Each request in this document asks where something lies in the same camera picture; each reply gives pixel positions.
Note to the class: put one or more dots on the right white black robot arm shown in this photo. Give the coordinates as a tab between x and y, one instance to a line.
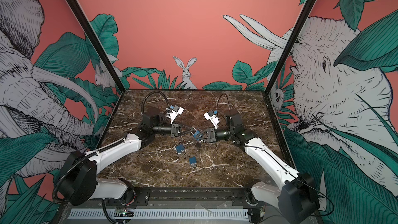
295	194

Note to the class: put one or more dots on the white ventilated cable duct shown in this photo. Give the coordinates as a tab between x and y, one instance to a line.
96	213

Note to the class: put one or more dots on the black padlock near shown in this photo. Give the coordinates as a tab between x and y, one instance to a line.
198	144

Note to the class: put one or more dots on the small green circuit board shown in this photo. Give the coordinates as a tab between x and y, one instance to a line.
123	213

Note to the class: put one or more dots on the left black frame post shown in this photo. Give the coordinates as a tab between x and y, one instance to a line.
94	40

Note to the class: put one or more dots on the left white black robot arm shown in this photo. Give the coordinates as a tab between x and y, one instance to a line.
78	181

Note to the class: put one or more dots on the blue padlock front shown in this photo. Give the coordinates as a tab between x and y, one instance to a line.
193	161

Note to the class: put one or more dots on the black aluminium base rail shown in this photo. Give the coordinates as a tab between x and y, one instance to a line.
186	194

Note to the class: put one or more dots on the black frame post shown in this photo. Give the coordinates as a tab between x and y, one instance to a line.
306	10
94	40

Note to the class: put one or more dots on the right black frame post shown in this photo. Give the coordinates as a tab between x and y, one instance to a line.
306	10

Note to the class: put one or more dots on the blue padlock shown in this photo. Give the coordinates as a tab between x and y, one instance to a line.
180	149
193	161
196	135

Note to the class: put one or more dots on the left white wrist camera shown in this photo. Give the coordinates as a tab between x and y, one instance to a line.
173	111

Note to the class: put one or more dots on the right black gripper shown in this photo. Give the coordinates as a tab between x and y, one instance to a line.
216	135

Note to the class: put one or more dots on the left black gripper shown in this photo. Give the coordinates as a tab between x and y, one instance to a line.
183	125

